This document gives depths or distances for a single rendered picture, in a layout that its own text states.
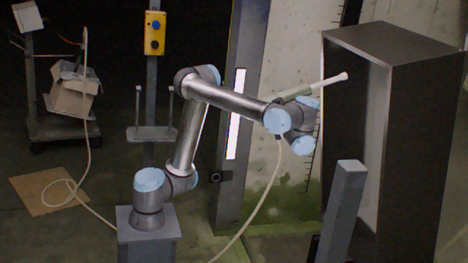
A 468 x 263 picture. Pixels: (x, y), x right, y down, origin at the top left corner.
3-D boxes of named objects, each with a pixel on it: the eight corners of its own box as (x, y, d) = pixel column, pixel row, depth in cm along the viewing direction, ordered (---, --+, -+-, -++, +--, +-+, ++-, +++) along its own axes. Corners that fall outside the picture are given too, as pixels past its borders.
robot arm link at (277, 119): (161, 68, 199) (284, 110, 156) (183, 64, 208) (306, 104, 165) (160, 93, 203) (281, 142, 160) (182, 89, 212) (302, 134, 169)
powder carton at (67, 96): (41, 90, 442) (53, 52, 432) (85, 101, 465) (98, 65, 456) (47, 111, 399) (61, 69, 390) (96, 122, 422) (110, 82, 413)
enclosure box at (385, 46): (368, 206, 297) (381, 20, 242) (432, 269, 246) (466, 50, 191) (319, 220, 289) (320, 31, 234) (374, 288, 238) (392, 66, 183)
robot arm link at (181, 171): (152, 187, 245) (181, 60, 206) (178, 177, 257) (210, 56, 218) (170, 204, 237) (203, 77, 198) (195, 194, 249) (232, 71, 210)
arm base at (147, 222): (129, 233, 227) (130, 215, 223) (126, 211, 243) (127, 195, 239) (168, 230, 232) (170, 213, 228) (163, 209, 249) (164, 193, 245)
